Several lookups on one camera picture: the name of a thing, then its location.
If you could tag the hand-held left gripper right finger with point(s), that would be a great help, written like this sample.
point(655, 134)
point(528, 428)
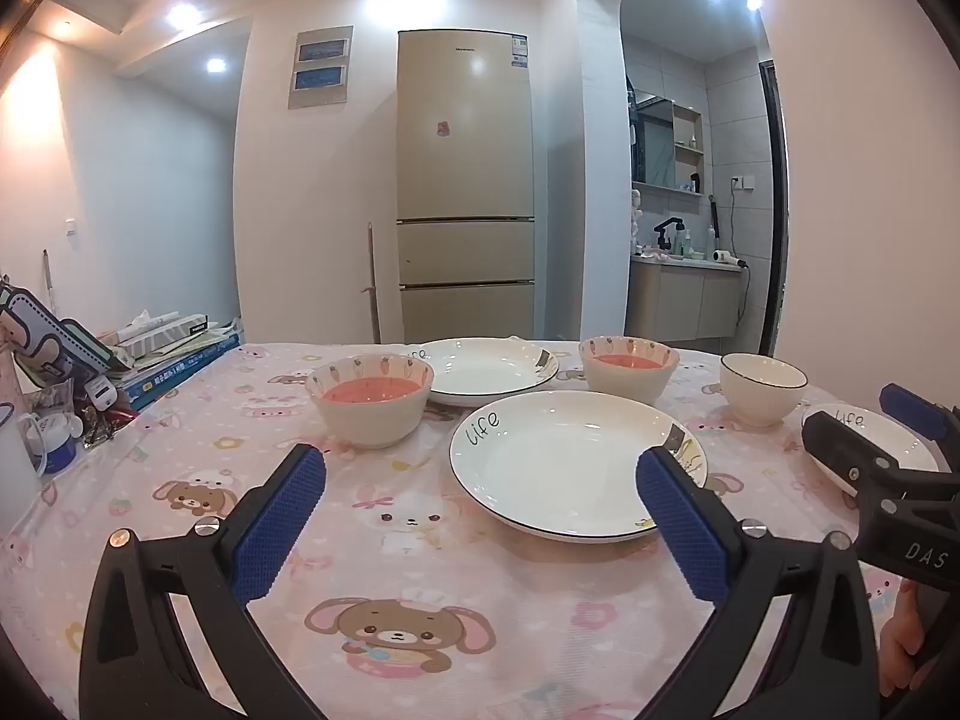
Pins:
point(679, 517)

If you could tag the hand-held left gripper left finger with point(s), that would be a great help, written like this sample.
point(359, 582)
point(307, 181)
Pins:
point(281, 517)

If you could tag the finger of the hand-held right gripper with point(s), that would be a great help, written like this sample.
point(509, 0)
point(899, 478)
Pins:
point(915, 412)
point(847, 454)

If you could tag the white plate with black rim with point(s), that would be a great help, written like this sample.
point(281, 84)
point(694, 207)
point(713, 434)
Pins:
point(480, 371)
point(911, 454)
point(570, 465)

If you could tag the white bowl with black rim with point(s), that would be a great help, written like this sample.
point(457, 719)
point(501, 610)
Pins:
point(761, 397)

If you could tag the large carrot print pink bowl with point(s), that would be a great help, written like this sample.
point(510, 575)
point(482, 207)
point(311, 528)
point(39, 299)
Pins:
point(367, 420)

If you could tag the small carrot print pink bowl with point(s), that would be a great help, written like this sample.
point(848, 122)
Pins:
point(630, 382)

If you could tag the person's right hand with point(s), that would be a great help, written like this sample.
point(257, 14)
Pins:
point(896, 645)

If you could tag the pink cartoon printed tablecloth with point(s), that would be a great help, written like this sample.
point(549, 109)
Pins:
point(420, 510)

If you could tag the stack of books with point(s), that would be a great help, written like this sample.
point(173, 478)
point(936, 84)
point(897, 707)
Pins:
point(187, 371)

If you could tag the grey striped box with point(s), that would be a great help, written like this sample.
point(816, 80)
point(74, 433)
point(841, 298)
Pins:
point(161, 337)

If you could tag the bathroom vanity cabinet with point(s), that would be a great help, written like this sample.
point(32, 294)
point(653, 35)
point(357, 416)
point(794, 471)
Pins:
point(682, 300)

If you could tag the white hair dryer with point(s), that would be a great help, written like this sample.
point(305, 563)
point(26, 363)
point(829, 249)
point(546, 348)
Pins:
point(726, 256)

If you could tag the small blue white jar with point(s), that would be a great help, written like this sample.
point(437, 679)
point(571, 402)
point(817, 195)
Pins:
point(56, 446)

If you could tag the black faucet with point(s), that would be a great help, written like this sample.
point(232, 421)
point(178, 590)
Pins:
point(666, 234)

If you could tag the white plush toy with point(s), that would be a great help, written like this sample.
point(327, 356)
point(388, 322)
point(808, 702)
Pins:
point(638, 214)

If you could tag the thin grey pole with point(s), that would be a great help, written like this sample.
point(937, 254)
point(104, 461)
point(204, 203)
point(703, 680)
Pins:
point(49, 277)

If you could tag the mirror cabinet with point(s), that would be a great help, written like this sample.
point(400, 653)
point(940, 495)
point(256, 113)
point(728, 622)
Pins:
point(656, 142)

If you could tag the beige refrigerator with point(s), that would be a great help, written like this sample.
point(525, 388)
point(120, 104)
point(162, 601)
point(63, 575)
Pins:
point(465, 165)

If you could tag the white fridge label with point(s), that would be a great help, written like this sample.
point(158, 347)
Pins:
point(520, 52)

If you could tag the black door frame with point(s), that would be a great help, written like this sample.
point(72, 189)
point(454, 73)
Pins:
point(774, 202)

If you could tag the grey wall panel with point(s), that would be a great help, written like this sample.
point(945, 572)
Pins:
point(321, 67)

